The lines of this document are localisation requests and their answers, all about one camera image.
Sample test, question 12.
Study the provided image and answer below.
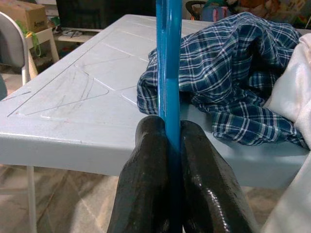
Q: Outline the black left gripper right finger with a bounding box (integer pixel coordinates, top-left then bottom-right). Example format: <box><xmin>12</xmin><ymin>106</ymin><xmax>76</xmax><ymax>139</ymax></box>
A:
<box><xmin>181</xmin><ymin>120</ymin><xmax>255</xmax><ymax>233</ymax></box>

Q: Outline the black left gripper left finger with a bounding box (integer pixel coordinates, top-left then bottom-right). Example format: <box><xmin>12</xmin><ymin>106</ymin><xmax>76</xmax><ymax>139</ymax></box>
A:
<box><xmin>108</xmin><ymin>116</ymin><xmax>171</xmax><ymax>233</ymax></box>

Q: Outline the blue plastic hanger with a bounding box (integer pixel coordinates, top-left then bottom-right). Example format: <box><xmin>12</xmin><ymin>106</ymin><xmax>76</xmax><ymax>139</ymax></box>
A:
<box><xmin>155</xmin><ymin>0</ymin><xmax>182</xmax><ymax>233</ymax></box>

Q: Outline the white garment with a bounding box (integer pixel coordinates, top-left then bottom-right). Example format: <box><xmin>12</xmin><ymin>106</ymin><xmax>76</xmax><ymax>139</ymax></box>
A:
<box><xmin>261</xmin><ymin>33</ymin><xmax>311</xmax><ymax>233</ymax></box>

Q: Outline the light grey folding table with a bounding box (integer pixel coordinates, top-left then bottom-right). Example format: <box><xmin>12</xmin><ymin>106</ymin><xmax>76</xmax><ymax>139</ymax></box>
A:
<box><xmin>0</xmin><ymin>14</ymin><xmax>311</xmax><ymax>233</ymax></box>

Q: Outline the blue plaid garment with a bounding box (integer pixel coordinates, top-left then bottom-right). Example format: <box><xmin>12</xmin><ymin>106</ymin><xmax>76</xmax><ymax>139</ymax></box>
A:
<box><xmin>136</xmin><ymin>11</ymin><xmax>309</xmax><ymax>148</ymax></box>

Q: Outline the colourful backpack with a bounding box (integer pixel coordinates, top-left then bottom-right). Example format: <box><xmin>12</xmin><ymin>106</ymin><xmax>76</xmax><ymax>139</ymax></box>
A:
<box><xmin>200</xmin><ymin>5</ymin><xmax>231</xmax><ymax>23</ymax></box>

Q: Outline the green plastic toy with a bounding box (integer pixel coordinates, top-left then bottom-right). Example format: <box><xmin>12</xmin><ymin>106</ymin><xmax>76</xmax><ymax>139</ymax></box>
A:
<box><xmin>15</xmin><ymin>19</ymin><xmax>42</xmax><ymax>57</ymax></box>

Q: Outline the white television stand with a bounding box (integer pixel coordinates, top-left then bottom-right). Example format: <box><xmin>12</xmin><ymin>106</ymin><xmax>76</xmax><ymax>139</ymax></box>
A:
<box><xmin>24</xmin><ymin>27</ymin><xmax>104</xmax><ymax>73</ymax></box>

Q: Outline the black television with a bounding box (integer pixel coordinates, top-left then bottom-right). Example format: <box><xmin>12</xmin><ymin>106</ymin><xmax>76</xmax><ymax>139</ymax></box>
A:
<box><xmin>56</xmin><ymin>0</ymin><xmax>158</xmax><ymax>30</ymax></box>

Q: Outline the grey folding chair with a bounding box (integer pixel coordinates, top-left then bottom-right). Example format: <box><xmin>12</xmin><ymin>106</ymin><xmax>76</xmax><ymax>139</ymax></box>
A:
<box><xmin>0</xmin><ymin>11</ymin><xmax>34</xmax><ymax>87</ymax></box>

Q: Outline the brown cardboard box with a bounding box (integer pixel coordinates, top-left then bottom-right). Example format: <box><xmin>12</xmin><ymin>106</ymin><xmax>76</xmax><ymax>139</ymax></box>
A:
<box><xmin>0</xmin><ymin>0</ymin><xmax>49</xmax><ymax>33</ymax></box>

